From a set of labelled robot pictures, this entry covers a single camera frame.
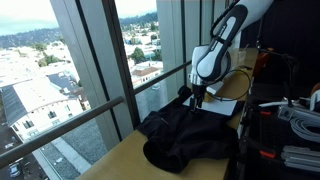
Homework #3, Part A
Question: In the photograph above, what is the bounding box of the grey cable coil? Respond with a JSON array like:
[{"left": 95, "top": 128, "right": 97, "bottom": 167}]
[{"left": 289, "top": 115, "right": 320, "bottom": 144}]

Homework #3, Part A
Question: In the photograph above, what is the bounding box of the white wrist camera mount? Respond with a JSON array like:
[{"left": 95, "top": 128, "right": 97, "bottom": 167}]
[{"left": 206, "top": 80, "right": 225, "bottom": 97}]

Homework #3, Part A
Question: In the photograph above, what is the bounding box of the metal window handrail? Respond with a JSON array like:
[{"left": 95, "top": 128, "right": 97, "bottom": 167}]
[{"left": 0, "top": 59, "right": 194, "bottom": 169}]

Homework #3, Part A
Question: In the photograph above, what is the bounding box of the aluminium extrusion bar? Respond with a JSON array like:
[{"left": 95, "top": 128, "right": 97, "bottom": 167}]
[
  {"left": 280, "top": 144, "right": 320, "bottom": 173},
  {"left": 277, "top": 104, "right": 320, "bottom": 122}
]

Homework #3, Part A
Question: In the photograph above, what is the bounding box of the white braided cable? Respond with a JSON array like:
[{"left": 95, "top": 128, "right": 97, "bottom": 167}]
[{"left": 258, "top": 97, "right": 313, "bottom": 109}]

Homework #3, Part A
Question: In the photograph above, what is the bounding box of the black perforated breadboard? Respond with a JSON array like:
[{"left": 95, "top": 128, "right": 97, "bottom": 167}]
[{"left": 238, "top": 101, "right": 320, "bottom": 180}]

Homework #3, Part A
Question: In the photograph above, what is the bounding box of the orange chair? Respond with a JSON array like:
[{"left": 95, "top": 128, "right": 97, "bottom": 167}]
[{"left": 253, "top": 49, "right": 272, "bottom": 78}]

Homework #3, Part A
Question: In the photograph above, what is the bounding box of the orange black clamp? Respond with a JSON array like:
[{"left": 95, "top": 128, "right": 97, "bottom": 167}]
[
  {"left": 244, "top": 106, "right": 273, "bottom": 118},
  {"left": 241, "top": 136, "right": 278, "bottom": 160}
]

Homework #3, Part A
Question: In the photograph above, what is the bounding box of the black zip jersey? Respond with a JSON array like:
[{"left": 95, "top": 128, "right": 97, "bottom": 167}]
[{"left": 136, "top": 85, "right": 246, "bottom": 174}]

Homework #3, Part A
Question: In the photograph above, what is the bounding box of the grey window mullion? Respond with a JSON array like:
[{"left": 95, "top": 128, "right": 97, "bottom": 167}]
[{"left": 49, "top": 0, "right": 142, "bottom": 151}]

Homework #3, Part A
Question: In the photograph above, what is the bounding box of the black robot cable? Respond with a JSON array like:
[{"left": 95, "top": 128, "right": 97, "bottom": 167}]
[{"left": 205, "top": 67, "right": 253, "bottom": 102}]

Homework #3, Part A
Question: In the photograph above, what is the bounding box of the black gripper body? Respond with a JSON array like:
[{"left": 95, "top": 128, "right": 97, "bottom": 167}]
[{"left": 192, "top": 83, "right": 207, "bottom": 101}]

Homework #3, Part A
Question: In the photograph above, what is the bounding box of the white flat board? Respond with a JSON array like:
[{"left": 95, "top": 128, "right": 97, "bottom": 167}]
[{"left": 182, "top": 94, "right": 238, "bottom": 117}]

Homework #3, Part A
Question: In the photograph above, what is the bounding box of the clear plastic cup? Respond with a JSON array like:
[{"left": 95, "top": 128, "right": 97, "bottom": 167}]
[{"left": 237, "top": 49, "right": 248, "bottom": 64}]

